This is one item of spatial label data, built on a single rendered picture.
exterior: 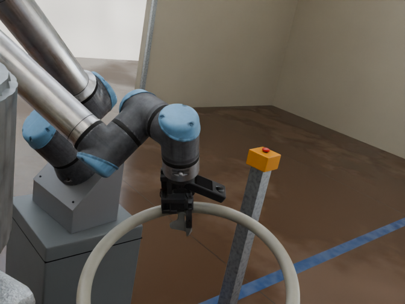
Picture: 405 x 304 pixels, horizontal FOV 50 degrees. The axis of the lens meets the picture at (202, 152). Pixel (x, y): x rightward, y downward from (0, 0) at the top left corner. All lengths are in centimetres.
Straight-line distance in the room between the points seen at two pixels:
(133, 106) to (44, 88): 20
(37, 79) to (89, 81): 50
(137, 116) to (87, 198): 69
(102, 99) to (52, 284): 69
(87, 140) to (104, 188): 68
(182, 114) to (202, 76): 619
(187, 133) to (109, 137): 19
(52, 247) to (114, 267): 31
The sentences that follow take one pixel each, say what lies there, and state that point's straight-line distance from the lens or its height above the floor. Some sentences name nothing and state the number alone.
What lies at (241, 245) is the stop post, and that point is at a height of 56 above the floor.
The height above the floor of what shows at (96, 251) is 115.
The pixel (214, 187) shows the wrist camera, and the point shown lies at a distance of 111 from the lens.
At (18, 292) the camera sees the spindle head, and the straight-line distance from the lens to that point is 36.
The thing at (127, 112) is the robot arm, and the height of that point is 146.
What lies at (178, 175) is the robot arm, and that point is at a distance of 102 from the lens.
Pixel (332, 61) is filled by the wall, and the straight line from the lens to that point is 789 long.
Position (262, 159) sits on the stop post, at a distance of 215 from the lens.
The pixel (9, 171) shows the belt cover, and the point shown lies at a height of 162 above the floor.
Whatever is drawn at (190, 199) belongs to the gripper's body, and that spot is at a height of 127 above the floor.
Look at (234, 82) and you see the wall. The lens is 770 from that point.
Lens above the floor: 175
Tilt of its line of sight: 20 degrees down
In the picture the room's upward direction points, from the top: 11 degrees clockwise
